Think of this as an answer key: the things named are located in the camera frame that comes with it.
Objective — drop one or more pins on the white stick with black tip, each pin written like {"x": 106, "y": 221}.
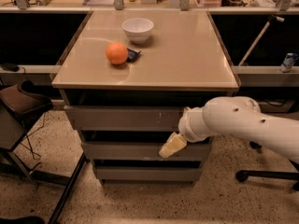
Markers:
{"x": 271, "y": 19}

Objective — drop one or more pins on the black device on shelf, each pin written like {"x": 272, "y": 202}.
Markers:
{"x": 10, "y": 67}

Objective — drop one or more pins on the blue white can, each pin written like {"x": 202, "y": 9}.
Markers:
{"x": 288, "y": 62}

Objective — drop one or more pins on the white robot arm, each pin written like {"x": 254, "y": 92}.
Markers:
{"x": 240, "y": 117}

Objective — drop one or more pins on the grey drawer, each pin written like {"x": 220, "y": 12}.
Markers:
{"x": 142, "y": 151}
{"x": 124, "y": 118}
{"x": 168, "y": 175}

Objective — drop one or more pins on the black office chair right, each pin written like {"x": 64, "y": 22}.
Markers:
{"x": 243, "y": 175}

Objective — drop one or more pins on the grey bottom drawer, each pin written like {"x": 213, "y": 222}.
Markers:
{"x": 168, "y": 175}

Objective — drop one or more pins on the grey drawer cabinet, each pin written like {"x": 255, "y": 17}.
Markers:
{"x": 182, "y": 64}

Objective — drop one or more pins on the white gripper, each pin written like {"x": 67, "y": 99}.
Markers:
{"x": 186, "y": 129}

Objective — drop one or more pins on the brown office chair left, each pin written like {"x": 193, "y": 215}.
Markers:
{"x": 20, "y": 108}

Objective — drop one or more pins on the white bowl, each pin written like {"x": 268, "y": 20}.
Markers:
{"x": 138, "y": 30}

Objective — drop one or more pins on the grey middle drawer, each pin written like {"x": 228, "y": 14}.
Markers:
{"x": 142, "y": 151}

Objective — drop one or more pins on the orange fruit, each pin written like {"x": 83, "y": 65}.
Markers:
{"x": 116, "y": 53}

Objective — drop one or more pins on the grey top drawer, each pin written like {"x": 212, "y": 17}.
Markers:
{"x": 124, "y": 118}

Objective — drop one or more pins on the dark blue snack packet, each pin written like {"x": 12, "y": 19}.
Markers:
{"x": 133, "y": 55}

